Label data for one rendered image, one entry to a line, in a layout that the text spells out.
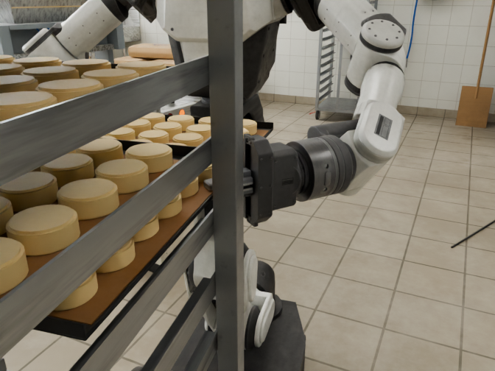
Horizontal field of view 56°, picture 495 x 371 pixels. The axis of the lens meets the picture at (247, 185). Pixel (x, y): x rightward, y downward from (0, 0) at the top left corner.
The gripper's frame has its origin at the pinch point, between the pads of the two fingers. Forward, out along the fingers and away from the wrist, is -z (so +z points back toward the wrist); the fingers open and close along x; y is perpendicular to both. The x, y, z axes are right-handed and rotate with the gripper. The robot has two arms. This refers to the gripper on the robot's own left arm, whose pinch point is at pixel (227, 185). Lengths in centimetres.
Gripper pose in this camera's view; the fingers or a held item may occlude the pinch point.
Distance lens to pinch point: 61.2
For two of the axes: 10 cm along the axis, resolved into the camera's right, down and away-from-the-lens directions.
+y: 4.8, 3.3, -8.1
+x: 0.0, -9.3, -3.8
